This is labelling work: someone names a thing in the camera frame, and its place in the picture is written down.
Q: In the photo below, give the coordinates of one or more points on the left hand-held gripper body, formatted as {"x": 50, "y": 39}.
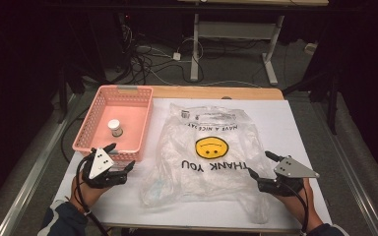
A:
{"x": 100, "y": 164}

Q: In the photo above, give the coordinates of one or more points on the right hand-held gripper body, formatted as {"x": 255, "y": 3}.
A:
{"x": 293, "y": 169}

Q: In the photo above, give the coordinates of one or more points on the small white-lidded jar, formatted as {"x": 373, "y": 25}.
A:
{"x": 114, "y": 127}

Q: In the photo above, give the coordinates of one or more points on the pink plastic basket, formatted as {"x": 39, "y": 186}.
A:
{"x": 134, "y": 131}

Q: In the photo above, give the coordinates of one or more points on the clear plastic smiley bag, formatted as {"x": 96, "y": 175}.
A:
{"x": 190, "y": 183}

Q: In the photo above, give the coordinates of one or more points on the person's left hand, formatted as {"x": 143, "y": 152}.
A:
{"x": 87, "y": 195}

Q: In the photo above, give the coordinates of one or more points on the person's right hand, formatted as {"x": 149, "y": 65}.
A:
{"x": 297, "y": 206}

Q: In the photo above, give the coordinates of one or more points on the white table mat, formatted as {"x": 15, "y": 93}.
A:
{"x": 285, "y": 131}

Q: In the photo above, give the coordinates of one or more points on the black metal stand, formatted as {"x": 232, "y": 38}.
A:
{"x": 331, "y": 98}
{"x": 62, "y": 98}

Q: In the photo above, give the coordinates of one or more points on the white power adapter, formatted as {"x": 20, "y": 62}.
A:
{"x": 176, "y": 56}

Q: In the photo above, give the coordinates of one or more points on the beige floor socket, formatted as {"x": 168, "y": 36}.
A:
{"x": 310, "y": 48}

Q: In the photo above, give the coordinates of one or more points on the silver metal floor rail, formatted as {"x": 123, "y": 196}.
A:
{"x": 32, "y": 183}
{"x": 351, "y": 177}

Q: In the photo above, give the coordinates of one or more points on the white metal desk frame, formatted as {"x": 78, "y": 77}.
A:
{"x": 236, "y": 30}

